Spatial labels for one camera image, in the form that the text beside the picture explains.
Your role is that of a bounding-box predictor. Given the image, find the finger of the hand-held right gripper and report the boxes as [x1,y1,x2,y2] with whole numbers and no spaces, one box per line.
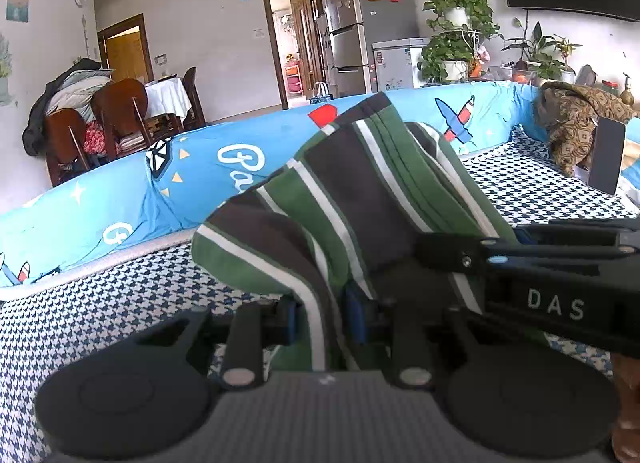
[515,220,640,244]
[417,233,640,275]

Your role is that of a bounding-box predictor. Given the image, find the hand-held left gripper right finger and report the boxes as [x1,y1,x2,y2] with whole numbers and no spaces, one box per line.
[344,287,507,391]

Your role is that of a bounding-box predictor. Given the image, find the silver refrigerator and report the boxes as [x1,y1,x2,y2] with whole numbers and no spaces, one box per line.
[317,0,419,100]

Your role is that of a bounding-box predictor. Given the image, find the blue bag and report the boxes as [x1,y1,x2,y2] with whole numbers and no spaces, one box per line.
[309,82,334,106]

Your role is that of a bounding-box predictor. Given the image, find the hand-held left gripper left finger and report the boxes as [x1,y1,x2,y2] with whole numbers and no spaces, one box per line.
[132,295,302,392]

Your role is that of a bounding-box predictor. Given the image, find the wooden dining chairs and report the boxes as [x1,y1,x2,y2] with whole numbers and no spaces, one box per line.
[22,58,117,157]

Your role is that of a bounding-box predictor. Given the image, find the brown wooden chair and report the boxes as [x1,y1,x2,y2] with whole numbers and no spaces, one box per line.
[92,78,152,150]
[45,108,94,185]

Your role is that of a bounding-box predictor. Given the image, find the white chest freezer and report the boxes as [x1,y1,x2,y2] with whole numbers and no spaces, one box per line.
[371,36,432,93]

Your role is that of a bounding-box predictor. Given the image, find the green brown striped t-shirt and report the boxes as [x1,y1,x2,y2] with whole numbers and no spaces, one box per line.
[191,92,549,375]

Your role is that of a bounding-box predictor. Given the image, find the person's right hand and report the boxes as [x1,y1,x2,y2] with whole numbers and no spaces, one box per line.
[610,350,640,463]

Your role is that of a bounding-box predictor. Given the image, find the black smartphone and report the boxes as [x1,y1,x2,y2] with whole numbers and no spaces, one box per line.
[589,117,628,196]

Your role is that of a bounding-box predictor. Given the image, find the brown wooden door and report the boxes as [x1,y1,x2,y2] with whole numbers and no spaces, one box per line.
[261,0,332,111]

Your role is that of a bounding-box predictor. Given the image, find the long-leaf potted plant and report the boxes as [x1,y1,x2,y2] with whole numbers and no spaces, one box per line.
[501,18,584,87]

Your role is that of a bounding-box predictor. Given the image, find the blue printed bolster cushion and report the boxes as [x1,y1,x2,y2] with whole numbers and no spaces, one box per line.
[0,80,547,290]

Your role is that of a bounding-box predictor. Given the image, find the table with white cloth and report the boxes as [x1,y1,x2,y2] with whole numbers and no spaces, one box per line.
[144,76,194,120]

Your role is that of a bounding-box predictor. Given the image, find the yellow wooden door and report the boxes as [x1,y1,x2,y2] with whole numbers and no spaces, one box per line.
[96,13,154,85]

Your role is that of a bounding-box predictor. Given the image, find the brown patterned blanket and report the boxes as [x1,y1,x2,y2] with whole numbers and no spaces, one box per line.
[532,82,640,180]

